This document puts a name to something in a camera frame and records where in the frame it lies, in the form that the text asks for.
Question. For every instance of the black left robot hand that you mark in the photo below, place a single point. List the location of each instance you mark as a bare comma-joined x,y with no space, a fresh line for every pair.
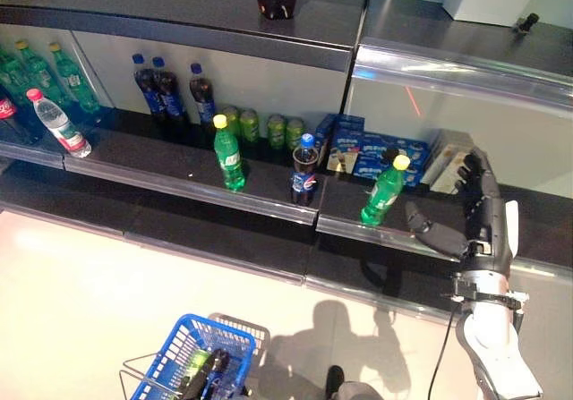
210,366

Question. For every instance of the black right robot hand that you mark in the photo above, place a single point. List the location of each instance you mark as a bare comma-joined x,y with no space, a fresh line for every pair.
485,221

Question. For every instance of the blue plastic shopping basket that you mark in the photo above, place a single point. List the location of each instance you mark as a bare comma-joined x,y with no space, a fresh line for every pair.
215,325

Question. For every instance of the green Sprite bottle yellow cap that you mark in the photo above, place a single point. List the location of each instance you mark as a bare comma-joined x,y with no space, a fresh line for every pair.
74,84
36,71
229,158
9,75
382,194

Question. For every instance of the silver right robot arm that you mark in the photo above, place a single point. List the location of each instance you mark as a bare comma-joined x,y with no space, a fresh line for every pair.
488,337

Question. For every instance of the green bottle in basket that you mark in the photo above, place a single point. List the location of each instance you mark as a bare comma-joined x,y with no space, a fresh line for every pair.
197,360

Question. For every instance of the green drink can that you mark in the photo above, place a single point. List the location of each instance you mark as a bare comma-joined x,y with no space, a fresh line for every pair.
276,132
233,116
294,132
249,127

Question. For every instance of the grey cardboard box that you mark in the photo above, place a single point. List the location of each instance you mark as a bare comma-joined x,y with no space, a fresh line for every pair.
447,163

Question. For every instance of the blue Oreo cookie box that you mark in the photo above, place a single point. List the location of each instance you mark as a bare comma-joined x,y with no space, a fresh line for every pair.
371,167
385,142
347,147
324,133

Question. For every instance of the black shelf base deck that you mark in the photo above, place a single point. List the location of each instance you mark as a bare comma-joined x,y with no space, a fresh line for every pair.
224,239
349,261
67,198

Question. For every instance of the small black object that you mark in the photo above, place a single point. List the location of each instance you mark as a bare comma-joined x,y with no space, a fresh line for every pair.
530,20

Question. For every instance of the clear water bottle red cap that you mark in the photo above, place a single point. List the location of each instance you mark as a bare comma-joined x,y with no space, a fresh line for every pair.
58,125

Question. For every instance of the Coca-Cola bottle red cap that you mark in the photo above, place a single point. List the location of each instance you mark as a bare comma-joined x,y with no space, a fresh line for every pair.
6,109

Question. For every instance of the row of green Sprite bottles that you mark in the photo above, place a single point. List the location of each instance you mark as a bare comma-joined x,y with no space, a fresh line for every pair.
91,55

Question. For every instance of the black right wrist camera bracket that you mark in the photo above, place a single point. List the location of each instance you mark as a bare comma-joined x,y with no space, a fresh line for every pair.
463,288

